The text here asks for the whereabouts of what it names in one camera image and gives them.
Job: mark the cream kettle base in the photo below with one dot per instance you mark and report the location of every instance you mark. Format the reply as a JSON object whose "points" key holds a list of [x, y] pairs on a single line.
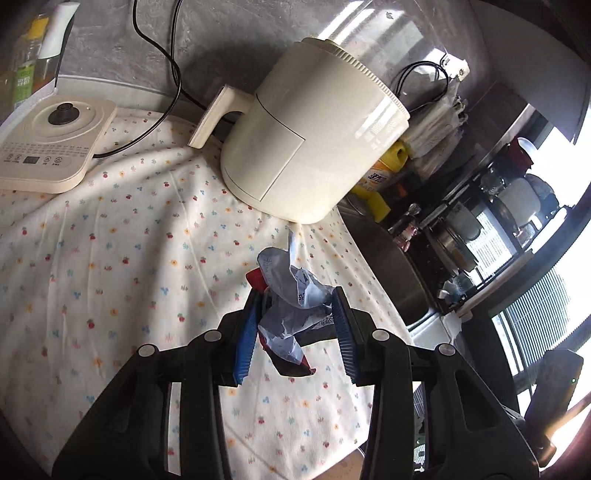
{"points": [[46, 152]]}

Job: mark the yellow detergent bottle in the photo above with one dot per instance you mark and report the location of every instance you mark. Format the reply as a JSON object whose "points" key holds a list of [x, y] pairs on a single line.
{"points": [[381, 180]]}

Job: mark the cream air fryer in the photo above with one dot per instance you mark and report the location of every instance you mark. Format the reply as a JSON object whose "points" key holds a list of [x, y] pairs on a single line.
{"points": [[300, 138]]}

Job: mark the green label yellow cap bottle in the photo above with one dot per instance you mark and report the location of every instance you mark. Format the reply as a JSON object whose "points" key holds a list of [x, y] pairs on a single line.
{"points": [[25, 69]]}

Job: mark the white power strip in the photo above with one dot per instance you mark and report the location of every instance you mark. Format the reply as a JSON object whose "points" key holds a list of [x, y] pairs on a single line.
{"points": [[455, 67]]}

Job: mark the silver snack wrapper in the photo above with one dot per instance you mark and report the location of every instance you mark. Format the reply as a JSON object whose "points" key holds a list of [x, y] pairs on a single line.
{"points": [[295, 295]]}

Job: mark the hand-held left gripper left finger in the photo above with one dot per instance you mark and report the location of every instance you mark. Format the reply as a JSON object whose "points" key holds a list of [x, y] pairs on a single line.
{"points": [[244, 341]]}

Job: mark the white top oil dispenser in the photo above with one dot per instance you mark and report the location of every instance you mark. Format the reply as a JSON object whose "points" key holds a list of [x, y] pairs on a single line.
{"points": [[55, 32]]}

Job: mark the stainless steel sink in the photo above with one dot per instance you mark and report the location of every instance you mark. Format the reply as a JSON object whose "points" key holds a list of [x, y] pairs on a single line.
{"points": [[392, 267]]}

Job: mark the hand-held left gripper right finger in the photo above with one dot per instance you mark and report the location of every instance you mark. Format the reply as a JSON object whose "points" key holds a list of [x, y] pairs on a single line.
{"points": [[344, 337]]}

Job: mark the metal dish rack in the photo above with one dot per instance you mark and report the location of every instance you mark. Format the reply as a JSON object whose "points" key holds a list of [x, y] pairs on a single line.
{"points": [[485, 230]]}

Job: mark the bundle of plastic bags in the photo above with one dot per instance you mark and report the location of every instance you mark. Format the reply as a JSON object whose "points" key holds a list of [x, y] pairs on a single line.
{"points": [[434, 134]]}

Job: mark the floral white tablecloth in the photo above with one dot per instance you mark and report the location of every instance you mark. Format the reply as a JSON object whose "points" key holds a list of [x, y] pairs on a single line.
{"points": [[115, 254]]}

